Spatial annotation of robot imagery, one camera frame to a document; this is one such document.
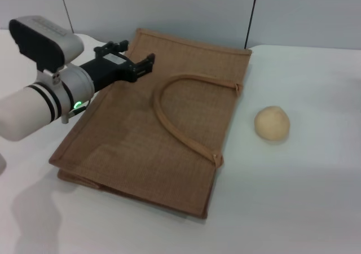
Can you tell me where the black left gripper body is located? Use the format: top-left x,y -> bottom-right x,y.
78,39 -> 142,94

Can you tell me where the round beige egg yolk pastry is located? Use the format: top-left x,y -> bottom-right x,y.
254,105 -> 291,143

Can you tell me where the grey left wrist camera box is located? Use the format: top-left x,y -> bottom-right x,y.
8,15 -> 85,75

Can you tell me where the brown woven handbag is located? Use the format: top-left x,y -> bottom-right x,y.
48,27 -> 253,220

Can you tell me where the left wrist cable with plug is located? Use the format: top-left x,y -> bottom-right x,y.
60,99 -> 91,124

